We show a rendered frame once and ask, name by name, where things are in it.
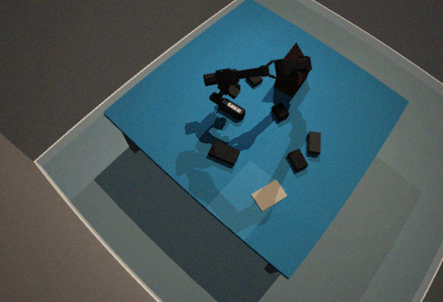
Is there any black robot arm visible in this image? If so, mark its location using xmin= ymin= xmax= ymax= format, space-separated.
xmin=203 ymin=56 xmax=312 ymax=99

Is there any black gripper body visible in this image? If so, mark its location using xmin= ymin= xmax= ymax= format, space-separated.
xmin=210 ymin=80 xmax=239 ymax=105

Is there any beige flat rectangular block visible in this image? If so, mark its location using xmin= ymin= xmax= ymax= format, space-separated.
xmin=251 ymin=180 xmax=287 ymax=211

